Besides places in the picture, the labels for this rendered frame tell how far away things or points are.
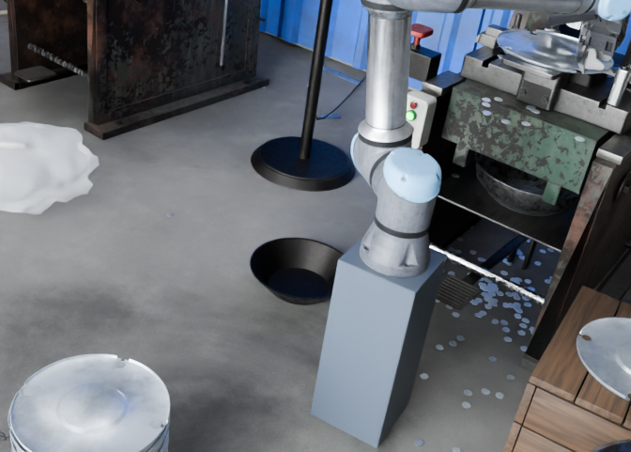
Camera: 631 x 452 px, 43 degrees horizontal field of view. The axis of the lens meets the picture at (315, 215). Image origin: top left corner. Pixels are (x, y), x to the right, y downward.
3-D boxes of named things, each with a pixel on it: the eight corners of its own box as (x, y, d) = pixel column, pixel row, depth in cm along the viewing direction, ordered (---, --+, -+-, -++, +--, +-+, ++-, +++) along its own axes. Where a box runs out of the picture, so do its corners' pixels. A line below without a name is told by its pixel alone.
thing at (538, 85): (539, 127, 193) (555, 74, 186) (486, 107, 199) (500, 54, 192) (576, 101, 211) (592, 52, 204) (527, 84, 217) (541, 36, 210)
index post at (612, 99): (616, 106, 196) (629, 70, 191) (605, 102, 197) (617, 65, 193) (620, 103, 198) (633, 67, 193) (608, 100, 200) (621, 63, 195)
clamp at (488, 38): (530, 61, 217) (541, 23, 211) (474, 42, 224) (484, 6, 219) (539, 56, 221) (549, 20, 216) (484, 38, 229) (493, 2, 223)
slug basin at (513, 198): (557, 242, 215) (568, 210, 210) (446, 193, 231) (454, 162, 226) (600, 200, 240) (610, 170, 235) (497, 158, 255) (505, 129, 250)
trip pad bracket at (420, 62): (417, 123, 218) (432, 54, 207) (387, 111, 222) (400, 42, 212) (428, 117, 222) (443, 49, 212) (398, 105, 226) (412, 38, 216)
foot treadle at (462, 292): (455, 323, 212) (460, 308, 209) (423, 306, 217) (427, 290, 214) (542, 241, 255) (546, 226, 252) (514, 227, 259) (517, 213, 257)
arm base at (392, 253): (411, 287, 164) (422, 246, 159) (346, 258, 170) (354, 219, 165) (439, 255, 176) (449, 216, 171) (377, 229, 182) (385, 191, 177)
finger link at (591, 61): (598, 86, 187) (605, 55, 180) (574, 78, 190) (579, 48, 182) (604, 78, 189) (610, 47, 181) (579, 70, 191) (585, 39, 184)
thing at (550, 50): (635, 77, 193) (636, 74, 193) (524, 70, 187) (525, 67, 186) (579, 35, 217) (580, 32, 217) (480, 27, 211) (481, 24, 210)
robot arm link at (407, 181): (387, 235, 161) (399, 176, 154) (363, 200, 172) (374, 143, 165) (440, 231, 165) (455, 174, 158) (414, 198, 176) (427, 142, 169)
